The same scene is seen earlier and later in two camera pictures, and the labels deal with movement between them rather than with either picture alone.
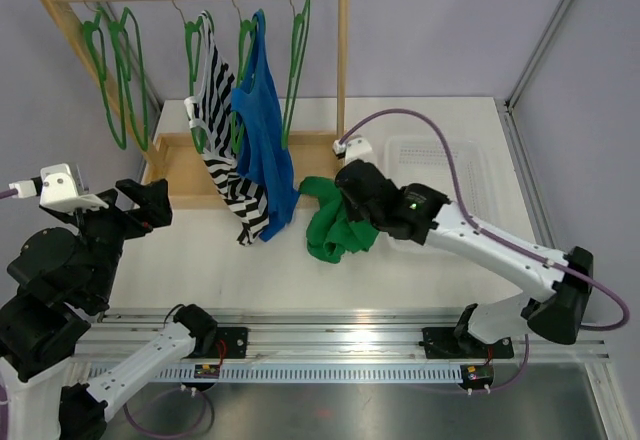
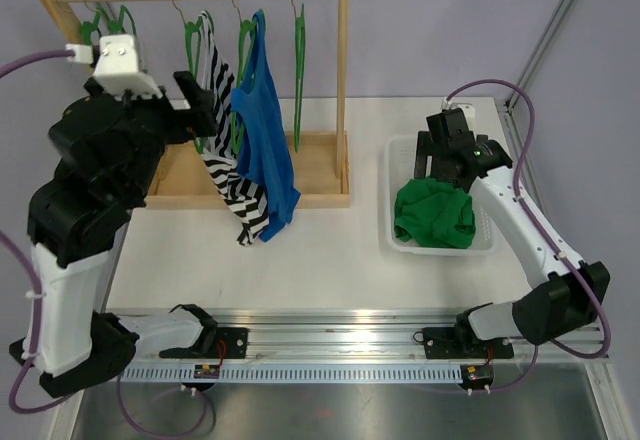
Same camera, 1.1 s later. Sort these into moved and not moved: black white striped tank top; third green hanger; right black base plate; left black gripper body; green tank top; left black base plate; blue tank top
Moved: green tank top; left black gripper body
Not moved: third green hanger; right black base plate; black white striped tank top; blue tank top; left black base plate
